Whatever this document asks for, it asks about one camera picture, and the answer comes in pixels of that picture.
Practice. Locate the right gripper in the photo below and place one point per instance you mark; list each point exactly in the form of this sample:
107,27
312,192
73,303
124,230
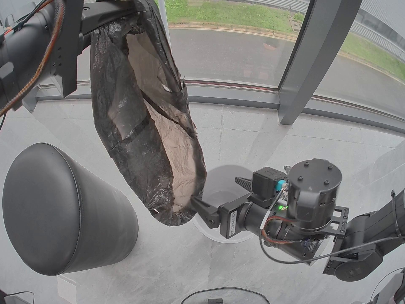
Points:
250,217

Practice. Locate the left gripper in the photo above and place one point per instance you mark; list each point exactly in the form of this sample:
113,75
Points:
68,43

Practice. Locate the black plastic bag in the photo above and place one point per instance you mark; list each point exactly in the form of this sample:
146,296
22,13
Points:
126,138

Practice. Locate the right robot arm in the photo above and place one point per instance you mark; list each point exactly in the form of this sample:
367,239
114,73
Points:
316,185

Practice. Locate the white trash bin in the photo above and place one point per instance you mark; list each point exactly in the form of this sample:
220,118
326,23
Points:
221,182

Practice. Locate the crumpled black plastic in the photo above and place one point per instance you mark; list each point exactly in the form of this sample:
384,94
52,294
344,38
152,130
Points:
287,169

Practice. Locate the small black box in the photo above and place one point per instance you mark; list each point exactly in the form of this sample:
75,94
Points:
215,301

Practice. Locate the window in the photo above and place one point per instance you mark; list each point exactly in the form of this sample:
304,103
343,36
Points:
237,59

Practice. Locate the dark grey round chair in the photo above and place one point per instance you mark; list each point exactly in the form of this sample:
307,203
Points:
63,207

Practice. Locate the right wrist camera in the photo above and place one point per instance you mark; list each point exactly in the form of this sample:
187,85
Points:
265,182

